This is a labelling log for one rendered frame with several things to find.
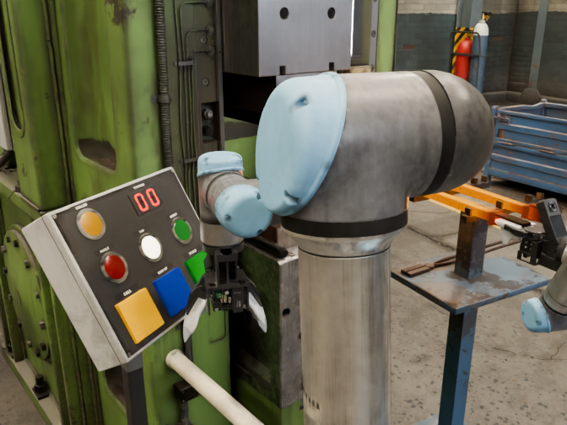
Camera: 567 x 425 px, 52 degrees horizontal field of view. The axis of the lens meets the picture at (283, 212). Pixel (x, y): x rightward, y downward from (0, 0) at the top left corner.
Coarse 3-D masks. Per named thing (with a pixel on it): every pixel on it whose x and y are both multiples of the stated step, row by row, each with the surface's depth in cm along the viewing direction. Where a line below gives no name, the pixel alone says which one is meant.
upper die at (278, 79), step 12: (324, 72) 147; (336, 72) 149; (228, 84) 154; (240, 84) 149; (252, 84) 145; (264, 84) 142; (276, 84) 138; (228, 96) 155; (240, 96) 150; (252, 96) 146; (264, 96) 143; (252, 108) 147
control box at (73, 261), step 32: (128, 192) 110; (160, 192) 117; (32, 224) 97; (64, 224) 96; (128, 224) 107; (160, 224) 114; (192, 224) 122; (64, 256) 96; (96, 256) 99; (128, 256) 105; (160, 256) 111; (64, 288) 98; (96, 288) 97; (128, 288) 102; (96, 320) 97; (96, 352) 99; (128, 352) 97
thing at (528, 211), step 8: (464, 184) 177; (464, 192) 174; (472, 192) 172; (480, 192) 169; (488, 192) 169; (488, 200) 167; (496, 200) 164; (504, 200) 162; (512, 200) 162; (512, 208) 160; (520, 208) 158; (528, 208) 155; (536, 208) 154; (528, 216) 156; (536, 216) 155
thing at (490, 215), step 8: (440, 192) 169; (440, 200) 167; (448, 200) 164; (456, 200) 162; (464, 200) 162; (456, 208) 162; (464, 208) 159; (472, 208) 157; (480, 208) 155; (488, 208) 155; (480, 216) 155; (488, 216) 151; (496, 216) 150; (504, 216) 148; (512, 216) 148; (496, 224) 150; (520, 224) 144; (528, 224) 144
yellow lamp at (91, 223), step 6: (84, 216) 100; (90, 216) 101; (96, 216) 102; (84, 222) 99; (90, 222) 100; (96, 222) 101; (84, 228) 99; (90, 228) 100; (96, 228) 101; (102, 228) 102; (90, 234) 99; (96, 234) 100
